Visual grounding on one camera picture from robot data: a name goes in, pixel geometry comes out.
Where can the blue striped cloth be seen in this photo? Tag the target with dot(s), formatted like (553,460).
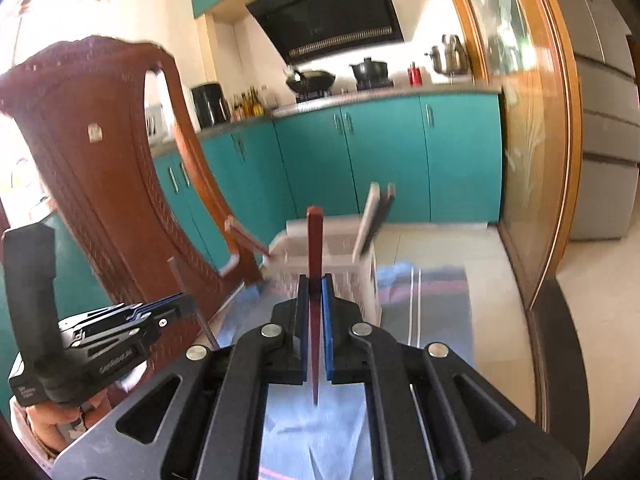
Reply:
(430,310)

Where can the white plastic utensil basket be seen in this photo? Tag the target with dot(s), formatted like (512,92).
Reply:
(350,285)

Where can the black wok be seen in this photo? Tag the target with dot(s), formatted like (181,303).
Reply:
(312,80)

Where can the wood-framed glass sliding door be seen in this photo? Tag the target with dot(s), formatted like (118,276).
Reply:
(530,160)

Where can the small sticker on chair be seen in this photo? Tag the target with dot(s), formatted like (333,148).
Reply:
(95,131)

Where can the dark brown flat utensil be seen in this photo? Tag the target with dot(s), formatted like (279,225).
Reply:
(384,210)

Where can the thin metal chopstick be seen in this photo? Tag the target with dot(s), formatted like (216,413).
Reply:
(175,267)

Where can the teal base cabinets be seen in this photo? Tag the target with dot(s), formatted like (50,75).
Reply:
(390,160)

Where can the black gas stove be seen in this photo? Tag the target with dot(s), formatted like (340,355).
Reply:
(320,95)

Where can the black lidded pot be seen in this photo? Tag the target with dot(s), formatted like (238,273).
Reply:
(369,71)

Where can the black air fryer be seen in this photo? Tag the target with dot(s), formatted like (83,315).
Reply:
(210,107)

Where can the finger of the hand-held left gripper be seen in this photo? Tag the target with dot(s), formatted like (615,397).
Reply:
(165,301)
(172,317)

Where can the person's left hand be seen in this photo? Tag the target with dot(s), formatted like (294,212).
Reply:
(52,427)

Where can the red bottle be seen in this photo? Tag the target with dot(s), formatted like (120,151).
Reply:
(415,76)

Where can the red-brown utensil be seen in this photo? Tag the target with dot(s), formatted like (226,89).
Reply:
(316,240)

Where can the carved wooden chair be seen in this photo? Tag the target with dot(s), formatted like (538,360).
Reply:
(100,200)

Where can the grey kitchen countertop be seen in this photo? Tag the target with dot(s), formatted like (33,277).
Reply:
(450,89)

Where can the white bag with picture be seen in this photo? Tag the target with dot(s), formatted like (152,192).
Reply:
(156,122)

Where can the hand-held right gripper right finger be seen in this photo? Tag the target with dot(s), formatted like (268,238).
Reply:
(328,335)

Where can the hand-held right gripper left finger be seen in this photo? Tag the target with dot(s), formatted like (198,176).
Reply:
(302,335)

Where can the grey refrigerator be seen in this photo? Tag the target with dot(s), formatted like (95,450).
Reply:
(605,135)

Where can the stainless steel stockpot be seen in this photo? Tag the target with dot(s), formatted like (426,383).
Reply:
(447,57)

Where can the white flat utensil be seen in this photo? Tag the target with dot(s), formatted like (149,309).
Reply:
(370,215)

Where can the black range hood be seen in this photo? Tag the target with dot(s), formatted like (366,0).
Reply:
(330,15)

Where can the clear plastic jug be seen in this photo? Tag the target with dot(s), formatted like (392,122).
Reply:
(269,99)

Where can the cluster of condiment bottles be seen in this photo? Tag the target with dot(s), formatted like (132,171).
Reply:
(247,105)

